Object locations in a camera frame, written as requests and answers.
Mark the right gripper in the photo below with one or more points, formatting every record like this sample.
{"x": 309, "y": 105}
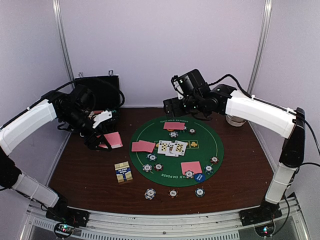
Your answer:
{"x": 167, "y": 109}

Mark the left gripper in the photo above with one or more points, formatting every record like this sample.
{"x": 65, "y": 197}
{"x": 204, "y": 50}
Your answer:
{"x": 92, "y": 143}

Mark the pink playing card deck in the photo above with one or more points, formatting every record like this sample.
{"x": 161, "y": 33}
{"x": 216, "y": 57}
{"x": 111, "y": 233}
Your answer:
{"x": 114, "y": 139}

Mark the blue white chips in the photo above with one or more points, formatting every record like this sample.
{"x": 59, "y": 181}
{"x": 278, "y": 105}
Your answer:
{"x": 147, "y": 168}
{"x": 189, "y": 174}
{"x": 173, "y": 134}

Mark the single dealt pink card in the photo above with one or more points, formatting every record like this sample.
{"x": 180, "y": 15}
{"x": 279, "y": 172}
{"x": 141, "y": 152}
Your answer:
{"x": 137, "y": 147}

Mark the face up spade card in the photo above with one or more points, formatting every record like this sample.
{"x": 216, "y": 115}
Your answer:
{"x": 163, "y": 146}

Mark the blue round button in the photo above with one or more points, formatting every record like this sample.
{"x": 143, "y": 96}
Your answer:
{"x": 199, "y": 177}

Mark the blue white chip stack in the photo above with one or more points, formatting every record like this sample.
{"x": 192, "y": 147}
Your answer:
{"x": 150, "y": 194}

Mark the green blue chip stack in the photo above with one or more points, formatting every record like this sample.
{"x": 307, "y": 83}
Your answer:
{"x": 200, "y": 192}

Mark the brown chip stack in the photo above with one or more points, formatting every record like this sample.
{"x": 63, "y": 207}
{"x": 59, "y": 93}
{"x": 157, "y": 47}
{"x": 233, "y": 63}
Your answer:
{"x": 173, "y": 193}

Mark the face up king card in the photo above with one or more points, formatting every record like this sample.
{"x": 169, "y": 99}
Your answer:
{"x": 170, "y": 150}

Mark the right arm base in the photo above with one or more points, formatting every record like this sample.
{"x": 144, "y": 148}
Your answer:
{"x": 257, "y": 215}

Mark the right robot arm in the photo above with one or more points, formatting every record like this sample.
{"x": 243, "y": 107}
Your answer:
{"x": 226, "y": 97}

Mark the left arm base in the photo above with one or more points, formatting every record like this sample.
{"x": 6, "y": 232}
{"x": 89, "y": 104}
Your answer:
{"x": 73, "y": 217}

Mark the white saucer dish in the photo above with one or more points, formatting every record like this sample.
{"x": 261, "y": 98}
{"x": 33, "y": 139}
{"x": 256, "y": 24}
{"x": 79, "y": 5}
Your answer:
{"x": 235, "y": 121}

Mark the black poker case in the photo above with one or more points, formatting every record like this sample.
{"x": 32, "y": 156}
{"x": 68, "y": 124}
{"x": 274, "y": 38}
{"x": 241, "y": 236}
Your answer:
{"x": 106, "y": 89}

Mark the clear card box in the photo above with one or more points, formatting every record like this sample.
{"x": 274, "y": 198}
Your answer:
{"x": 123, "y": 172}

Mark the round green poker mat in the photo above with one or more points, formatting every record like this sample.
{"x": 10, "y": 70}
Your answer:
{"x": 202, "y": 145}

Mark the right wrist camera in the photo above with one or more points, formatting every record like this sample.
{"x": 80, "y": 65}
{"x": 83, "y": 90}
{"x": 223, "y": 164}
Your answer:
{"x": 186, "y": 84}

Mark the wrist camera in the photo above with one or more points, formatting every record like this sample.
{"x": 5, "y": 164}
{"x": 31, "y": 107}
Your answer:
{"x": 186, "y": 84}
{"x": 83, "y": 98}

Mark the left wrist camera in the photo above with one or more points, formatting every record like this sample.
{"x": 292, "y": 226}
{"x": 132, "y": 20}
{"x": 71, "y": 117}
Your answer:
{"x": 83, "y": 98}

